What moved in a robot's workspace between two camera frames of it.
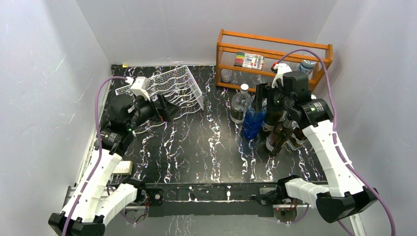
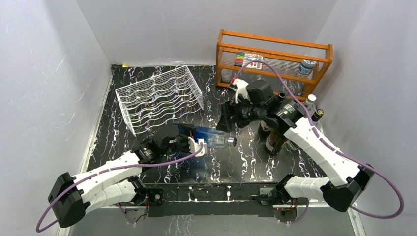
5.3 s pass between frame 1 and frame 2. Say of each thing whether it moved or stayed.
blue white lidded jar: stayed
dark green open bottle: stayed
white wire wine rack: stayed
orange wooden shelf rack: stayed
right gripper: moved
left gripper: moved
